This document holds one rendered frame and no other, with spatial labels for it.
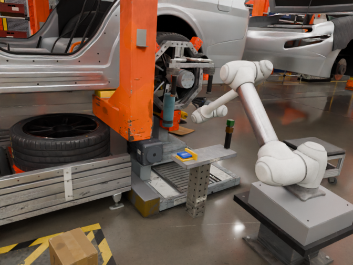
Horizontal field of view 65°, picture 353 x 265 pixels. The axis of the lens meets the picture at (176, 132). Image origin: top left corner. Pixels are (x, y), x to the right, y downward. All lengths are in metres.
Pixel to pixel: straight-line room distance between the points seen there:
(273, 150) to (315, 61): 3.07
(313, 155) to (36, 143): 1.55
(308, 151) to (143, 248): 1.05
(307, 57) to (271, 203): 3.09
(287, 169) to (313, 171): 0.17
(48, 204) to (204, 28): 1.83
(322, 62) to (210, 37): 2.20
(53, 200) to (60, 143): 0.34
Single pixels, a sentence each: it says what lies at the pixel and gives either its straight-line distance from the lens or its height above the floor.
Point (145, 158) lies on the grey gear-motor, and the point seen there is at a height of 0.30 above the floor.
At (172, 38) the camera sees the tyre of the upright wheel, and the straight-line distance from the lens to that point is 2.31.
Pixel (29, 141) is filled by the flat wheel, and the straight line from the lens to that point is 1.91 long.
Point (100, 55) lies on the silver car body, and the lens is 2.15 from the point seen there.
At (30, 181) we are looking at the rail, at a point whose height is 0.35.
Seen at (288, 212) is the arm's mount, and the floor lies 0.41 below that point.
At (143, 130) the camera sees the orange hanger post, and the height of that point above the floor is 0.58.
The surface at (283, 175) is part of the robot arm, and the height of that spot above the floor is 0.59.
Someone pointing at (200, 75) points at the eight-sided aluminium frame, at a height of 0.85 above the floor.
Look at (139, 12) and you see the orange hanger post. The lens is 1.66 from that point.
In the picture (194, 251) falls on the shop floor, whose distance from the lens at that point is 1.76.
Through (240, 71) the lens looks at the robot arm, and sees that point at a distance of 1.65.
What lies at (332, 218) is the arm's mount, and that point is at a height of 0.40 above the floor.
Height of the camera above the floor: 1.18
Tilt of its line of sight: 19 degrees down
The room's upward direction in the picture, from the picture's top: 5 degrees clockwise
